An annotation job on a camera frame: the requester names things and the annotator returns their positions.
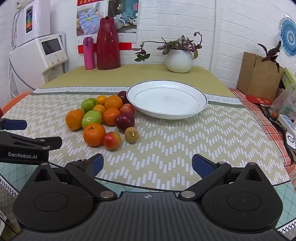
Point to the potted plant in white pot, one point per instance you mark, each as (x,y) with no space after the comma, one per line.
(179,60)

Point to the white power strip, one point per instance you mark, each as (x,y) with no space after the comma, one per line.
(286,120)

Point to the tiny orange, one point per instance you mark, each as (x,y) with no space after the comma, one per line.
(274,115)

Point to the white wall water purifier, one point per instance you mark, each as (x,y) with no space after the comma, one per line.
(34,14)

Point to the white plate with dark rim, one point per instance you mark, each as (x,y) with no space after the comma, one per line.
(166,99)

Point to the red thermos jug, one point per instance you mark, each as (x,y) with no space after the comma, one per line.
(108,46)

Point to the dark red plum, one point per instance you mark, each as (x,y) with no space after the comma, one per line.
(124,121)
(123,96)

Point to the orange chair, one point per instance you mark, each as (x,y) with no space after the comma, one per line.
(13,99)

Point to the olive and chevron tablecloth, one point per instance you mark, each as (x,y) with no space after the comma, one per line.
(173,143)

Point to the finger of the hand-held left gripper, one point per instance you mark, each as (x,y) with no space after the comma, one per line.
(15,124)
(34,141)

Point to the pink thermos bottle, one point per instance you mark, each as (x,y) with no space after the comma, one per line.
(89,55)

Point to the large orange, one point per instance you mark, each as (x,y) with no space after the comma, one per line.
(73,119)
(94,134)

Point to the teal quilted cloth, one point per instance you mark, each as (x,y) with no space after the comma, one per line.
(11,170)

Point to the brown kiwi fruit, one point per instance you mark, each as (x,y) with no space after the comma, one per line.
(131,134)

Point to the wall poster with bedding pictures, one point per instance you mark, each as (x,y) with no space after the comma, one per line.
(87,18)

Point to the dark patterned cloth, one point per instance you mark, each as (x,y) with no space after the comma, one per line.
(278,126)

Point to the large blue round fan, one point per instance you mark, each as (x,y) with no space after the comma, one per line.
(289,37)

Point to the green box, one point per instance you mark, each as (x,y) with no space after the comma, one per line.
(290,77)

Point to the small orange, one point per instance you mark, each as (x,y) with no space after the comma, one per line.
(101,99)
(99,109)

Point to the red envelope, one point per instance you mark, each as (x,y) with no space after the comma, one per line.
(259,100)

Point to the white appliance with screen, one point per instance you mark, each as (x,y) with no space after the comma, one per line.
(27,60)

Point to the cardboard box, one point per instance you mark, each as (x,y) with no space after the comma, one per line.
(254,76)

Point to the clear plastic bag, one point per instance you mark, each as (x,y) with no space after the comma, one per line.
(283,99)

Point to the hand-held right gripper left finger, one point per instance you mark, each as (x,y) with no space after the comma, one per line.
(98,162)

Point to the tan longan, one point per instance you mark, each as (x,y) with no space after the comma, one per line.
(81,109)

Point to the orange plaid cloth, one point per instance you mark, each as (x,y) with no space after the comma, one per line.
(272,136)

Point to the white round device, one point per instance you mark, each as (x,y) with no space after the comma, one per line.
(291,141)

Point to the green jujube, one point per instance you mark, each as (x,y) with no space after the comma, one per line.
(91,118)
(89,104)

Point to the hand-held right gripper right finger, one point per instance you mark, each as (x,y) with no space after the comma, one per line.
(201,165)

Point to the dark purple plant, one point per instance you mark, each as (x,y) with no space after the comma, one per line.
(271,54)

